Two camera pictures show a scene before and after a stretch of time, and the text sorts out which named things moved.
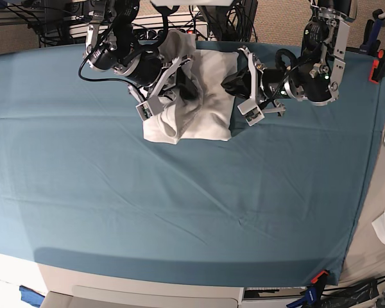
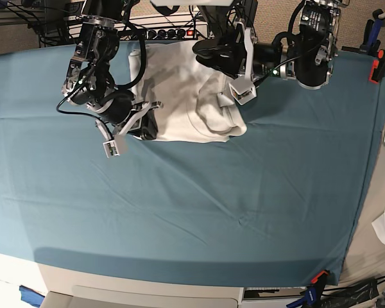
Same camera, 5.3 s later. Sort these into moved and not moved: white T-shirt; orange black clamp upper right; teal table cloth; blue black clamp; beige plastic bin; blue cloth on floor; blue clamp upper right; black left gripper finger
Moved: white T-shirt; black left gripper finger
Not moved: blue cloth on floor; orange black clamp upper right; beige plastic bin; blue black clamp; blue clamp upper right; teal table cloth
